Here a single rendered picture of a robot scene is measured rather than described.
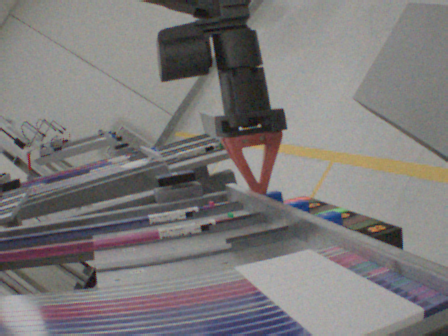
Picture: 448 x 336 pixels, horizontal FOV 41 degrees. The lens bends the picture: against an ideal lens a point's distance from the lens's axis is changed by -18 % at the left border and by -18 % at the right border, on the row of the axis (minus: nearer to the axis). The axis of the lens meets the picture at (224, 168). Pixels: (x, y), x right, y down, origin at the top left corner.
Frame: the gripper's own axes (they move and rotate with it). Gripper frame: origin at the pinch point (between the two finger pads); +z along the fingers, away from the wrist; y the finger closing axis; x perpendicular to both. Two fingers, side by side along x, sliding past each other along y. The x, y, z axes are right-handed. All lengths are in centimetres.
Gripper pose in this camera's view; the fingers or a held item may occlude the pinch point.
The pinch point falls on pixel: (259, 188)
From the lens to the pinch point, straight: 87.4
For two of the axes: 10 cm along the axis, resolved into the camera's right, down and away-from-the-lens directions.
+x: 9.7, -1.6, 1.8
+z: 1.5, 9.8, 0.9
